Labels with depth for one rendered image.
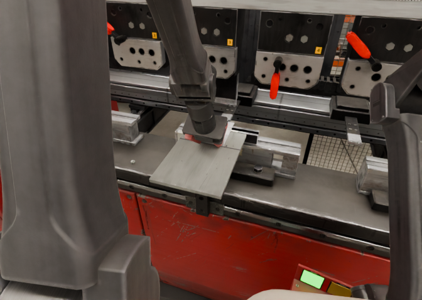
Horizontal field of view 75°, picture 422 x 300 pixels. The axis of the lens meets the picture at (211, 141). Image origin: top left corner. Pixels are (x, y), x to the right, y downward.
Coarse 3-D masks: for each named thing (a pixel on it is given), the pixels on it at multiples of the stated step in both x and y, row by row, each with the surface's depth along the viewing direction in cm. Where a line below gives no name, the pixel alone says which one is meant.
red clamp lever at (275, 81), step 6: (276, 60) 60; (282, 60) 61; (276, 66) 60; (276, 72) 62; (276, 78) 62; (276, 84) 63; (270, 90) 64; (276, 90) 64; (270, 96) 65; (276, 96) 65
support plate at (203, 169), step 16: (176, 144) 76; (192, 144) 76; (208, 144) 76; (224, 144) 76; (240, 144) 76; (176, 160) 71; (192, 160) 71; (208, 160) 71; (224, 160) 71; (160, 176) 66; (176, 176) 66; (192, 176) 66; (208, 176) 66; (224, 176) 66; (192, 192) 63; (208, 192) 61
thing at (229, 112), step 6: (240, 84) 102; (246, 84) 102; (252, 84) 102; (240, 90) 97; (246, 90) 97; (252, 90) 100; (240, 96) 97; (246, 96) 96; (252, 96) 96; (240, 102) 98; (246, 102) 97; (252, 102) 98; (228, 108) 93; (234, 108) 93; (222, 114) 89; (228, 114) 89; (228, 120) 86
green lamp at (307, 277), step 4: (304, 272) 64; (308, 272) 64; (304, 276) 65; (308, 276) 64; (312, 276) 64; (316, 276) 63; (304, 280) 66; (308, 280) 65; (312, 280) 64; (316, 280) 64; (320, 280) 63; (312, 284) 65; (316, 284) 65; (320, 284) 64
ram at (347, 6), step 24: (120, 0) 68; (144, 0) 66; (192, 0) 62; (216, 0) 61; (240, 0) 59; (264, 0) 58; (288, 0) 56; (312, 0) 55; (336, 0) 54; (360, 0) 53; (384, 0) 51
